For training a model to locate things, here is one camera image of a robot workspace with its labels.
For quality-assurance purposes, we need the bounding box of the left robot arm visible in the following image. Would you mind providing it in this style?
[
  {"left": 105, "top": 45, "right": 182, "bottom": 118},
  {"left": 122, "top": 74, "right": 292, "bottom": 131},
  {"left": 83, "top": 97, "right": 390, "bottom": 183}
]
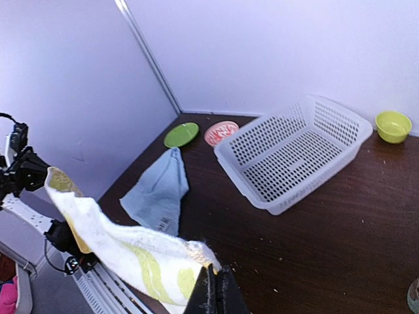
[{"left": 1, "top": 145, "right": 98, "bottom": 275}]

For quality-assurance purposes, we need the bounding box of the aluminium front rail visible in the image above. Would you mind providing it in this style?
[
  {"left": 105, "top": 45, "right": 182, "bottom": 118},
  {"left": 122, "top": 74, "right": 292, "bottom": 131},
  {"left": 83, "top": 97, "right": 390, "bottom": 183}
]
[{"left": 71, "top": 264, "right": 154, "bottom": 314}]

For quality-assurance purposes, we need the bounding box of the green round plate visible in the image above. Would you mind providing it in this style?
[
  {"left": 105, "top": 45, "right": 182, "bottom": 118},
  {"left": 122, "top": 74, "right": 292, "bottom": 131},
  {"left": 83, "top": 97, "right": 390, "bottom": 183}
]
[{"left": 164, "top": 122, "right": 200, "bottom": 148}]

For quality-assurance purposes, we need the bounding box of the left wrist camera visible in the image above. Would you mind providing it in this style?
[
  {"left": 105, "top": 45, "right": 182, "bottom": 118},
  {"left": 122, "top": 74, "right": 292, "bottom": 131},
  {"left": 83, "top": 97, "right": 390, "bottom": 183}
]
[{"left": 5, "top": 122, "right": 29, "bottom": 166}]

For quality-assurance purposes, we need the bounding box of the left aluminium corner post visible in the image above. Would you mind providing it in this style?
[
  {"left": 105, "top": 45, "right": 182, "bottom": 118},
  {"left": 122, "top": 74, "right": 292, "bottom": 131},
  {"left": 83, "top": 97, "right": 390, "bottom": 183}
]
[{"left": 115, "top": 0, "right": 183, "bottom": 115}]

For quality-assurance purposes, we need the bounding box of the small lime green bowl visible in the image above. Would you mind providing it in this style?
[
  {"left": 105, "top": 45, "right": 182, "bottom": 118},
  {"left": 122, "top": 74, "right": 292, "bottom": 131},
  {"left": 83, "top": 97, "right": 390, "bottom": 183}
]
[{"left": 375, "top": 111, "right": 412, "bottom": 144}]

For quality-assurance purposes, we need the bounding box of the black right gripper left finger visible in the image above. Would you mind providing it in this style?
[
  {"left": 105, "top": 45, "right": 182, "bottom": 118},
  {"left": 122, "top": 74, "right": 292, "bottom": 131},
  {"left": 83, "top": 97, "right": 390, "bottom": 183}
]
[{"left": 183, "top": 264, "right": 217, "bottom": 314}]

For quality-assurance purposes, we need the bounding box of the light blue towel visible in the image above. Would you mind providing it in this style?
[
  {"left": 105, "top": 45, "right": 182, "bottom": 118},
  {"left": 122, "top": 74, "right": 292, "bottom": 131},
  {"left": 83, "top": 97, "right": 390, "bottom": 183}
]
[{"left": 120, "top": 147, "right": 189, "bottom": 237}]

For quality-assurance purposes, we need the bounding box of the red white patterned bowl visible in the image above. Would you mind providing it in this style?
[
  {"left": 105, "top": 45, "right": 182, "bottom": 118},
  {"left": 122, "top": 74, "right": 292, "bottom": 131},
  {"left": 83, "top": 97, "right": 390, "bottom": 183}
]
[{"left": 204, "top": 120, "right": 240, "bottom": 147}]

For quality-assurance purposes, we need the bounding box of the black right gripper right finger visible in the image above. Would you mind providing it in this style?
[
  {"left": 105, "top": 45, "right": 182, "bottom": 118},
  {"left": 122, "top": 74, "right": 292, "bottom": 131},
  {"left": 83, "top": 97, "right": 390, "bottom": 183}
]
[{"left": 215, "top": 266, "right": 249, "bottom": 314}]

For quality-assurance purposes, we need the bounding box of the green crocodile pattern towel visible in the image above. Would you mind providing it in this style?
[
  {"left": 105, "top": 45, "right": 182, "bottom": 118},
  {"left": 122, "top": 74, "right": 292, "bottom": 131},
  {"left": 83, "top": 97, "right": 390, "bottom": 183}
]
[{"left": 44, "top": 167, "right": 221, "bottom": 307}]

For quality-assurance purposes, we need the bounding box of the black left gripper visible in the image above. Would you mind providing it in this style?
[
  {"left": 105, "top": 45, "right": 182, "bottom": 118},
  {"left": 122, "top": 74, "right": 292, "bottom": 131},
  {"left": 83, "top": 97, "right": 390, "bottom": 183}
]
[{"left": 1, "top": 147, "right": 49, "bottom": 201}]

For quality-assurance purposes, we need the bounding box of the white perforated plastic basket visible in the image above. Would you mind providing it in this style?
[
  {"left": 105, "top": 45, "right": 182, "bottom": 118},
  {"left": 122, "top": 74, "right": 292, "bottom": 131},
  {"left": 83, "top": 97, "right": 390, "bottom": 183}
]
[{"left": 215, "top": 95, "right": 373, "bottom": 215}]

